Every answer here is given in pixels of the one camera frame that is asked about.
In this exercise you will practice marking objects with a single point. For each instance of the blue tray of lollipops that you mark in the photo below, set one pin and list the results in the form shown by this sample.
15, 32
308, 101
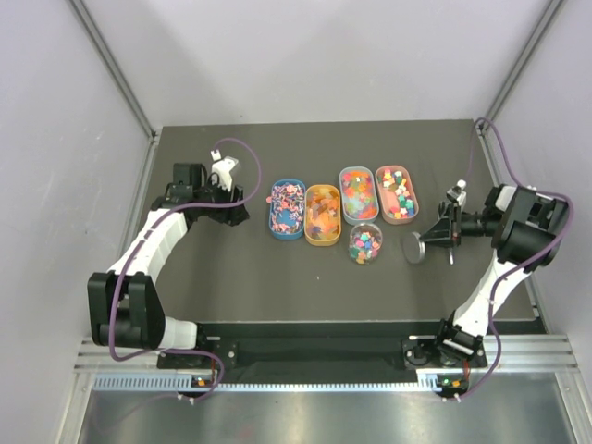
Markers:
286, 212

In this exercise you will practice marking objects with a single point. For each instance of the light blue tray of gummies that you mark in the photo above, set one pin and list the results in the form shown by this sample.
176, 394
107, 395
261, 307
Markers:
358, 195

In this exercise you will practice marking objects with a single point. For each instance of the clear plastic jar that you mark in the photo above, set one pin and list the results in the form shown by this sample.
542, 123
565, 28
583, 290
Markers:
365, 242

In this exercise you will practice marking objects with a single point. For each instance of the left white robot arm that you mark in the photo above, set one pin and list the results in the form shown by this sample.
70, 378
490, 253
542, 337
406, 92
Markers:
125, 310

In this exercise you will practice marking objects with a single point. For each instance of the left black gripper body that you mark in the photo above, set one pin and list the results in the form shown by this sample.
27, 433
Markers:
230, 209

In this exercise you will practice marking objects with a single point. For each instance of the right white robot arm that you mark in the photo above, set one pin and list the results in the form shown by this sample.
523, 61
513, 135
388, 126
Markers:
524, 227

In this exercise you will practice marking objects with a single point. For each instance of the clear round jar lid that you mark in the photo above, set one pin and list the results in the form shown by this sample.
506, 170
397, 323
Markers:
413, 248

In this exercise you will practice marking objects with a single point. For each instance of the pink tray of star candies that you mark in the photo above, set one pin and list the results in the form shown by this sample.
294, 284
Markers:
397, 199

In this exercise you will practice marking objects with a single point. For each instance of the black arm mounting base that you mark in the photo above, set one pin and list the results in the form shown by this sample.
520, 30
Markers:
406, 352

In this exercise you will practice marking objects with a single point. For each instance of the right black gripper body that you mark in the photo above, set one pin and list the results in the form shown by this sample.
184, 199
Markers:
456, 226

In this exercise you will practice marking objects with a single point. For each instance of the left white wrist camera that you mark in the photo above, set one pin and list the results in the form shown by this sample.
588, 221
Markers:
223, 170

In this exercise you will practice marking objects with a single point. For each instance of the yellow tray of popsicle candies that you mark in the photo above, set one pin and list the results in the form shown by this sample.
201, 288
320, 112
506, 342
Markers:
322, 217

